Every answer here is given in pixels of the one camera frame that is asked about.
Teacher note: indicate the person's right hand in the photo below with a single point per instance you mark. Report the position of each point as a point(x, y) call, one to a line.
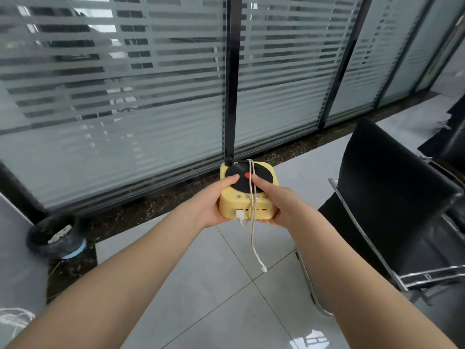
point(287, 207)

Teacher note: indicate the person's left thumb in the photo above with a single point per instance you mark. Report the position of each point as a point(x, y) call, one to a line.
point(227, 182)

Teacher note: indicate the person's left hand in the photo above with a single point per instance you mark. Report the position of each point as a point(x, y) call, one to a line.
point(203, 207)

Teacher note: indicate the black waste bin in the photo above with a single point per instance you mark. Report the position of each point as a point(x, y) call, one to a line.
point(54, 236)

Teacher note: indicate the black leather office chair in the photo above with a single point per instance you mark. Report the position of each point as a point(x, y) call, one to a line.
point(396, 214)

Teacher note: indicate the person's right thumb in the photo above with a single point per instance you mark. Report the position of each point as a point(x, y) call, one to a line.
point(262, 184)

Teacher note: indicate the person's left forearm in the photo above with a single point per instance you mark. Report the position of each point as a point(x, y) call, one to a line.
point(109, 283)

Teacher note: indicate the person's right forearm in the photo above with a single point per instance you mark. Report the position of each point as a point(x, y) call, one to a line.
point(348, 283)

